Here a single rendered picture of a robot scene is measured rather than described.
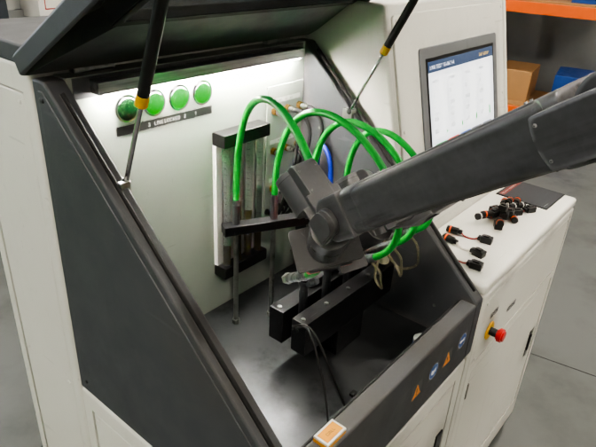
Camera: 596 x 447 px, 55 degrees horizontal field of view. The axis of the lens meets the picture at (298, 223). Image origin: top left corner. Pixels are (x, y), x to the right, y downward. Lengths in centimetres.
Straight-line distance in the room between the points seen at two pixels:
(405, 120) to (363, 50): 19
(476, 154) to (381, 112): 89
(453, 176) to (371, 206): 13
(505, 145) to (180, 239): 92
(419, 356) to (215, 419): 44
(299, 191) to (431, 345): 56
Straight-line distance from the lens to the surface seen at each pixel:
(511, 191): 193
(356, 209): 64
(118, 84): 105
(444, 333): 125
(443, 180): 53
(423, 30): 149
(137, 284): 95
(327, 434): 98
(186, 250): 131
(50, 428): 168
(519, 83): 637
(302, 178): 74
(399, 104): 139
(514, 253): 155
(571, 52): 741
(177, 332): 91
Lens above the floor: 168
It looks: 27 degrees down
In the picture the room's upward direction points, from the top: 3 degrees clockwise
